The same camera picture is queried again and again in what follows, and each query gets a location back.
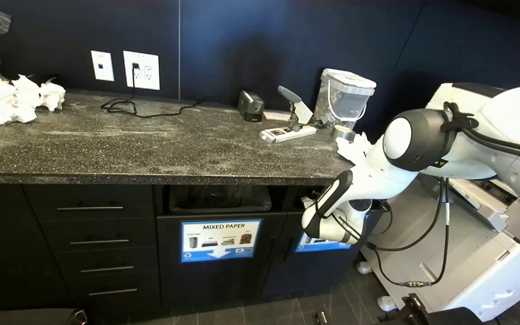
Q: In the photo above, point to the grey white stapler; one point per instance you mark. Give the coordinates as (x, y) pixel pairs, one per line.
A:
(298, 109)

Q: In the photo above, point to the small black desk device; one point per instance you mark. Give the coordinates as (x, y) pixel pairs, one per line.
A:
(251, 107)

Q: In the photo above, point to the white wall power outlet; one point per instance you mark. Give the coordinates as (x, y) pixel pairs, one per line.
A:
(145, 73)

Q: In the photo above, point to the white printer wheel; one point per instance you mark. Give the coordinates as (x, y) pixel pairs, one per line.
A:
(363, 268)
(387, 304)

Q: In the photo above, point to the white tissue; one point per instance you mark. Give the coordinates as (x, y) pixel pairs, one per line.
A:
(351, 149)

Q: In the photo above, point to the white wall data plate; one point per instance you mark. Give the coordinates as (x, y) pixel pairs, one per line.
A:
(102, 66)

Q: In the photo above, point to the blue paper label down arrow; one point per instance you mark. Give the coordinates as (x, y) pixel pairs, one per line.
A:
(219, 241)

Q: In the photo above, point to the black recycling bin lid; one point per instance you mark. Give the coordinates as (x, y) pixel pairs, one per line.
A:
(8, 241)

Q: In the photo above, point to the large white office printer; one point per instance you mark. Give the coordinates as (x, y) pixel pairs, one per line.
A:
(483, 282)

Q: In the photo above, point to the blue paper label up arrow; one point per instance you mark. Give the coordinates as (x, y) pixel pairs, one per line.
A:
(315, 246)

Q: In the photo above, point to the white crumpled paper pile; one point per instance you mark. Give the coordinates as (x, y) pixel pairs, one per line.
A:
(8, 100)

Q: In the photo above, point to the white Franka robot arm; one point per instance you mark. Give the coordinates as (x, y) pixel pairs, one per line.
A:
(513, 120)

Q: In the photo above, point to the clear plastic bucket white lid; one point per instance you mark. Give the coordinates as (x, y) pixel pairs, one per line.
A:
(343, 96)

